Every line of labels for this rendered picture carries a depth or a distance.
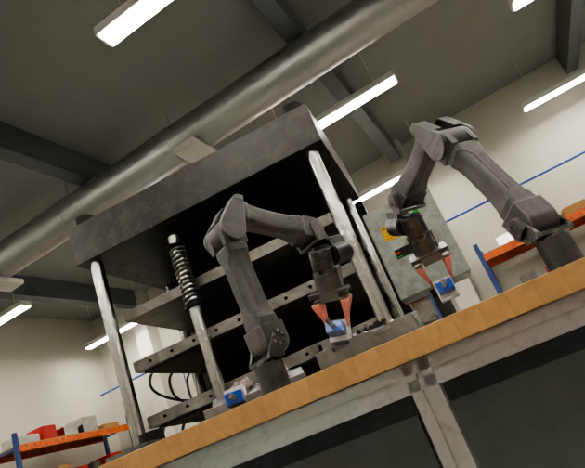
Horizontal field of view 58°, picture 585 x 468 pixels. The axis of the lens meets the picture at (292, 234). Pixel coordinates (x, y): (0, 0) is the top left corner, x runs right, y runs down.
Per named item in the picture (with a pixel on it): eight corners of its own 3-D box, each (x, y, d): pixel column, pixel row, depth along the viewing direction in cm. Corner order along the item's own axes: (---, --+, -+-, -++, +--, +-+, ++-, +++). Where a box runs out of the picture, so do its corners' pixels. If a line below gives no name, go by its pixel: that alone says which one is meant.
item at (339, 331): (338, 329, 124) (335, 306, 127) (318, 332, 126) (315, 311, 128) (353, 343, 135) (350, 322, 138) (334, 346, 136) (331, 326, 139)
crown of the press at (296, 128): (354, 211, 214) (301, 93, 235) (92, 338, 239) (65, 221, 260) (386, 254, 291) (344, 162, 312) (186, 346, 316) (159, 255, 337)
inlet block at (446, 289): (458, 286, 129) (447, 266, 131) (438, 294, 130) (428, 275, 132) (460, 295, 141) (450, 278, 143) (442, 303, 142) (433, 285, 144)
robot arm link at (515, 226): (503, 224, 101) (520, 210, 96) (539, 214, 103) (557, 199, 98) (520, 253, 98) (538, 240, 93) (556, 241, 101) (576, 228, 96)
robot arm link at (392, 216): (383, 240, 147) (371, 198, 147) (409, 232, 150) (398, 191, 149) (404, 238, 136) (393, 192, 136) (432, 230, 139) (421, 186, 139)
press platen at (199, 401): (382, 329, 209) (376, 317, 211) (149, 429, 230) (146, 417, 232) (404, 340, 277) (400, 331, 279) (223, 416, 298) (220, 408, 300)
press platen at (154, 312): (335, 221, 229) (331, 211, 231) (125, 322, 250) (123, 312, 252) (366, 254, 294) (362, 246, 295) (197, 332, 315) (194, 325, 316)
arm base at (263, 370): (234, 380, 116) (218, 381, 110) (315, 344, 111) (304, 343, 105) (245, 416, 113) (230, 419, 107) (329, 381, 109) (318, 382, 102)
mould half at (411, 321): (426, 347, 125) (402, 294, 130) (328, 388, 130) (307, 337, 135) (439, 355, 171) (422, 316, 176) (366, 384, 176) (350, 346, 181)
